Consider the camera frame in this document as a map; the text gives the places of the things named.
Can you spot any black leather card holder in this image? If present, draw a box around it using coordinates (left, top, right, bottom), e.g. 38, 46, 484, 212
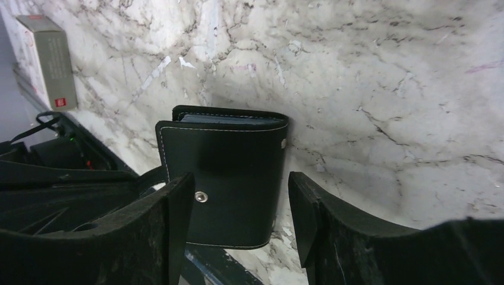
155, 105, 289, 250

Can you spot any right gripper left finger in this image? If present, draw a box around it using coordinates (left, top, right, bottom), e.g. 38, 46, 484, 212
1, 173, 195, 284

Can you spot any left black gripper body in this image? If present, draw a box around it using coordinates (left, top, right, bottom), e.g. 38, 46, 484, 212
1, 112, 163, 235

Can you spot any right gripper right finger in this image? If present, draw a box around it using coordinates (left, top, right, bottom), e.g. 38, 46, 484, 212
288, 172, 503, 284

